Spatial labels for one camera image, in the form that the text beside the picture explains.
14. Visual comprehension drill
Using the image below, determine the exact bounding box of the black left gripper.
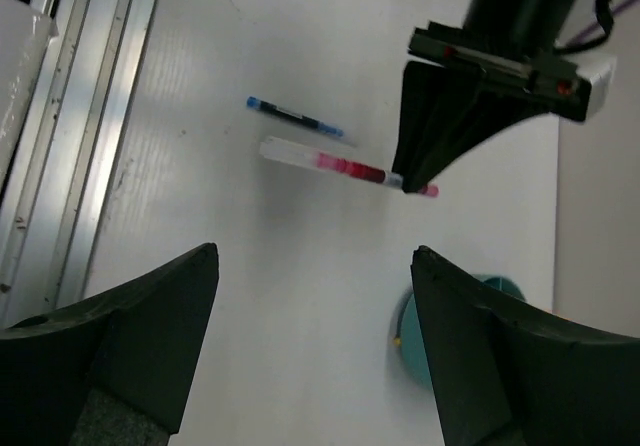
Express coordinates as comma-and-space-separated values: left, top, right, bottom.
392, 0, 579, 193

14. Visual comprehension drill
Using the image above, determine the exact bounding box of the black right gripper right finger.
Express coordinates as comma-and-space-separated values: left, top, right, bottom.
411, 246, 639, 445

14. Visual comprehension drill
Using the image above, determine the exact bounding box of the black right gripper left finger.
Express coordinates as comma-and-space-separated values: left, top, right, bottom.
1, 243, 219, 445

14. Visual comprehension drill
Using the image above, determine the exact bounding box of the red refill pen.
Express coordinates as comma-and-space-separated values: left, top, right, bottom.
258, 135, 441, 200

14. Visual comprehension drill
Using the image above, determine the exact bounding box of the blue refill pen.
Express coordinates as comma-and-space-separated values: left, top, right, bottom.
246, 96, 354, 146

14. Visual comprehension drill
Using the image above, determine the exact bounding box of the teal round organizer container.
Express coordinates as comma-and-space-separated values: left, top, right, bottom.
393, 274, 526, 391

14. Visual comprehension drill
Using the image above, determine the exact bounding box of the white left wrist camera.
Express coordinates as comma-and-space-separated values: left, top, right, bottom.
551, 51, 617, 123

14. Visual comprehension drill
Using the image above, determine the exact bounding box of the aluminium table frame rail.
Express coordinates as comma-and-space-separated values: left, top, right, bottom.
1, 0, 157, 327

